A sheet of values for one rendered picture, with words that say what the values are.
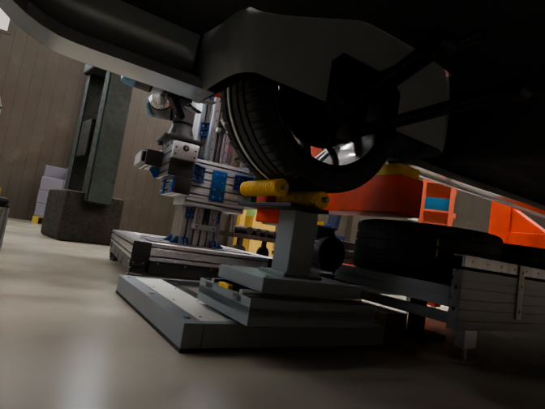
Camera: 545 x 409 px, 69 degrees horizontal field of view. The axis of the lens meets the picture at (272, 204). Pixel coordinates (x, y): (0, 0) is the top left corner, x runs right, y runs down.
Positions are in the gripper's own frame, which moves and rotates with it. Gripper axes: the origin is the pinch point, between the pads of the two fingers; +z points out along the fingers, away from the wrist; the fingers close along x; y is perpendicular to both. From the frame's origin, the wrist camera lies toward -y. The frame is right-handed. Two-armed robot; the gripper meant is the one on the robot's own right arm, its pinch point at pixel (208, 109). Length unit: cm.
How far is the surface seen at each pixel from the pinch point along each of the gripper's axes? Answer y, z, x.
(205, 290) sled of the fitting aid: -72, 1, -23
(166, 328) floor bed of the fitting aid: -83, -13, -32
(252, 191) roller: -35.7, 10.6, -28.5
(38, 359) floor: -89, -46, -45
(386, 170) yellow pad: -14, 68, -38
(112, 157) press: 39, 16, 294
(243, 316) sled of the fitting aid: -77, 1, -50
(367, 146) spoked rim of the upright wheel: -13, 44, -49
